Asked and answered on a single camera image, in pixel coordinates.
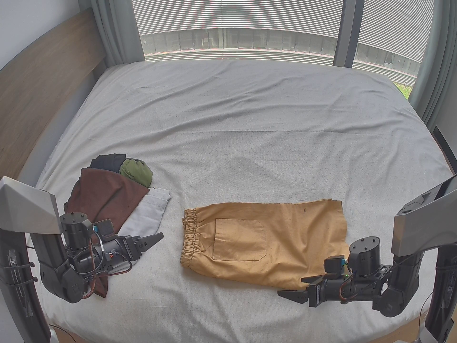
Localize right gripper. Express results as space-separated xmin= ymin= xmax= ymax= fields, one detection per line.
xmin=278 ymin=274 xmax=346 ymax=309

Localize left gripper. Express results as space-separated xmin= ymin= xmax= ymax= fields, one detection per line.
xmin=101 ymin=232 xmax=165 ymax=264

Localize tan shorts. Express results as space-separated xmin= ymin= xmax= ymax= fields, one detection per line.
xmin=179 ymin=199 xmax=348 ymax=290

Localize bed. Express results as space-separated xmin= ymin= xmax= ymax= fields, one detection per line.
xmin=0 ymin=7 xmax=457 ymax=340

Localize pale grey garment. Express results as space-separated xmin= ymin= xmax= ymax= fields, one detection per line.
xmin=107 ymin=188 xmax=172 ymax=274

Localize brown garment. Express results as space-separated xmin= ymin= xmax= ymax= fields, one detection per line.
xmin=64 ymin=167 xmax=150 ymax=298

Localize green garment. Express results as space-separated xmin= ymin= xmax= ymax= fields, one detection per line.
xmin=119 ymin=159 xmax=153 ymax=187

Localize black garment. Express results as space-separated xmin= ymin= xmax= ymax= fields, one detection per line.
xmin=89 ymin=153 xmax=127 ymax=174

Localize grey-green curtain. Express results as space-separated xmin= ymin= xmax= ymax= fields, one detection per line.
xmin=407 ymin=0 xmax=457 ymax=131
xmin=75 ymin=0 xmax=145 ymax=67

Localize window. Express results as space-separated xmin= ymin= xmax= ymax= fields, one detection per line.
xmin=129 ymin=0 xmax=436 ymax=96

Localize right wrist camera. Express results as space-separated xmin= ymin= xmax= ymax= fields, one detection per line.
xmin=323 ymin=256 xmax=348 ymax=274

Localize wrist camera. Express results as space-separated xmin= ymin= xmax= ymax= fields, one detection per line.
xmin=94 ymin=219 xmax=116 ymax=236
xmin=323 ymin=256 xmax=348 ymax=274

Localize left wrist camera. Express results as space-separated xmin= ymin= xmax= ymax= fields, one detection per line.
xmin=94 ymin=219 xmax=116 ymax=236

